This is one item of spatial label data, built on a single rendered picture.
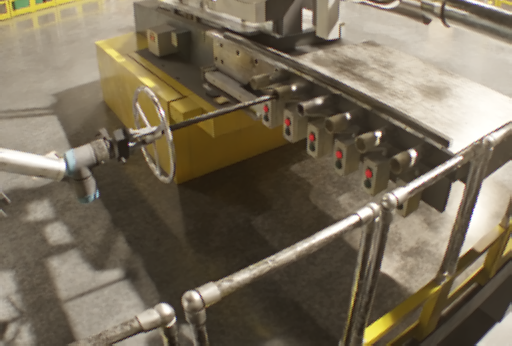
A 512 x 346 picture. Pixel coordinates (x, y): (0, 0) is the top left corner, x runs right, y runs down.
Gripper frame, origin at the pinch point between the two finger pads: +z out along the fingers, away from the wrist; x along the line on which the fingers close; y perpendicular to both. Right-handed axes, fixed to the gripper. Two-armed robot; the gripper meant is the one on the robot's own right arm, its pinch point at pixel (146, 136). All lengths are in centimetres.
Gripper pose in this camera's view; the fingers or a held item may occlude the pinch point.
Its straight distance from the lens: 177.0
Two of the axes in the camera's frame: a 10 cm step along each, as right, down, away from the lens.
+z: 8.2, -3.1, 4.7
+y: 5.2, 7.4, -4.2
